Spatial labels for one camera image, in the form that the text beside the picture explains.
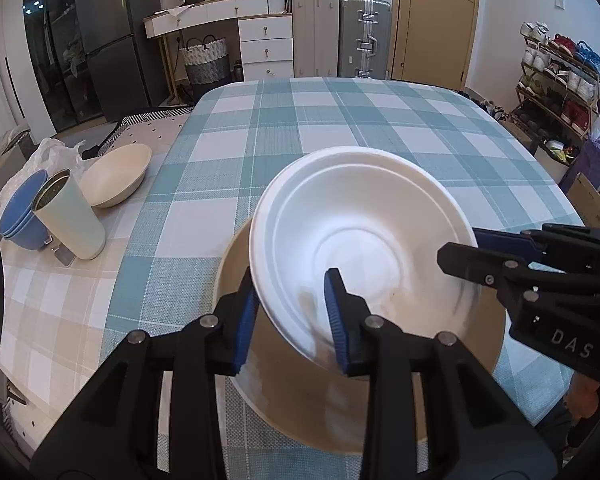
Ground white foam bowl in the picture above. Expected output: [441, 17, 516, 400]
[249, 146, 480, 372]

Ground large cream plate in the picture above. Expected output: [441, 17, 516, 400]
[214, 219, 505, 454]

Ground blue stacked bowls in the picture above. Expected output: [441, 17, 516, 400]
[0, 169, 52, 250]

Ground person's right hand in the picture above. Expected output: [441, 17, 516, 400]
[566, 373, 600, 418]

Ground cardboard box on floor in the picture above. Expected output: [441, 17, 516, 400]
[567, 172, 600, 228]

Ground purple bag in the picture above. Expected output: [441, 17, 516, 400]
[559, 136, 600, 194]

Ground beige plaid tablecloth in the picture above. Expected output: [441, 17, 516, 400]
[0, 177, 154, 418]

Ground shoe rack with shoes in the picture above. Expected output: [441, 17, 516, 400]
[510, 22, 600, 165]

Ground teal plaid tablecloth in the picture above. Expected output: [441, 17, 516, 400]
[99, 77, 586, 480]

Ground pale green tumbler cup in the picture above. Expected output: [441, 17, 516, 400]
[32, 169, 107, 260]

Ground wooden door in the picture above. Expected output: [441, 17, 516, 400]
[388, 0, 479, 90]

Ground small cream bowl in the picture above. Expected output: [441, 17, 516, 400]
[79, 143, 152, 208]

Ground silver aluminium suitcase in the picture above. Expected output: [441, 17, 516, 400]
[338, 0, 391, 79]

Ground white plastic bag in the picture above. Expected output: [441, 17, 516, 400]
[0, 138, 86, 221]

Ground beige suitcase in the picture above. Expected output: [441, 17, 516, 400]
[291, 0, 340, 77]

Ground white dresser desk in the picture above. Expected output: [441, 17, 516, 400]
[144, 0, 294, 81]

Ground woven laundry basket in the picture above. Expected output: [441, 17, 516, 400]
[180, 35, 232, 96]

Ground black refrigerator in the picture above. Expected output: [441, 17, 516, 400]
[76, 0, 169, 122]

